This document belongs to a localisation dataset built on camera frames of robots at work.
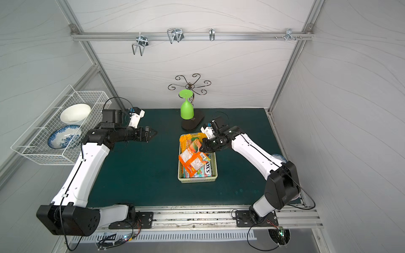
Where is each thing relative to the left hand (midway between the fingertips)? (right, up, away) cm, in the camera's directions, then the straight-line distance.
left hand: (149, 131), depth 74 cm
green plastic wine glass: (+16, +11, +15) cm, 24 cm away
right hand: (+24, -9, +5) cm, 26 cm away
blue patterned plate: (-32, -2, -9) cm, 34 cm away
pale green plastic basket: (+15, -26, +8) cm, 31 cm away
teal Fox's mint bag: (+27, -22, +9) cm, 36 cm away
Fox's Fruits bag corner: (+19, -16, +7) cm, 26 cm away
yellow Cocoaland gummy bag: (+15, -6, +16) cm, 23 cm away
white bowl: (-35, +9, -2) cm, 36 cm away
